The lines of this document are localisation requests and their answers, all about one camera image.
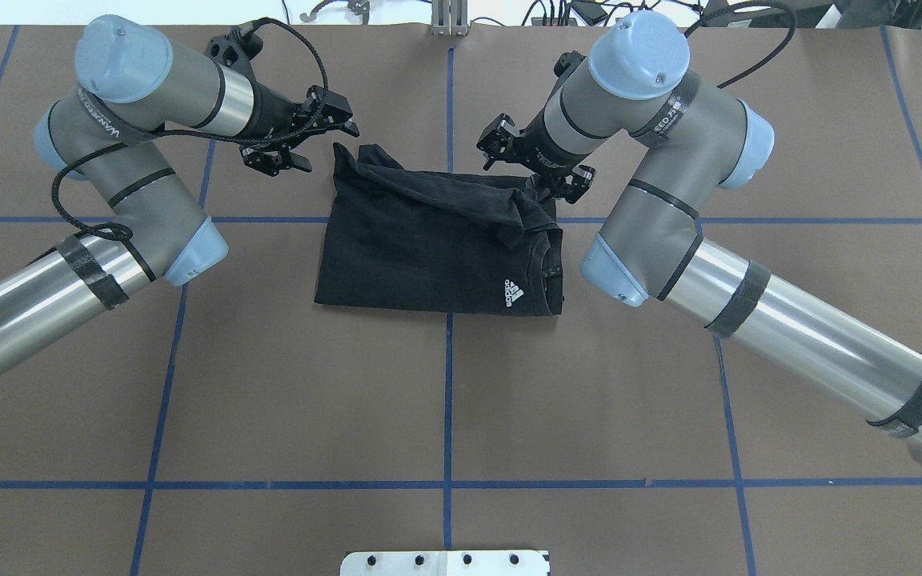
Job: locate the black graphic t-shirt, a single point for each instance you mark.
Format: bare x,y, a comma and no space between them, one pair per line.
401,239

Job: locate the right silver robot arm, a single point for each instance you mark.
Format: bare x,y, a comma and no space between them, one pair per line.
637,79

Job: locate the aluminium frame post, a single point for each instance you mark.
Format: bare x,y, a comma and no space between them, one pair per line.
450,18

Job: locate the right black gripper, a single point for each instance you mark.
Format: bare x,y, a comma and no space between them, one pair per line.
539,150

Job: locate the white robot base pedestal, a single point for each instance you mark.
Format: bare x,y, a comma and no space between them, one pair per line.
447,562

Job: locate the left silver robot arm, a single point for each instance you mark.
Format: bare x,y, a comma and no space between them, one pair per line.
133,220

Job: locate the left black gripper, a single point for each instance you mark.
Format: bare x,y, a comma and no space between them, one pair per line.
271,110

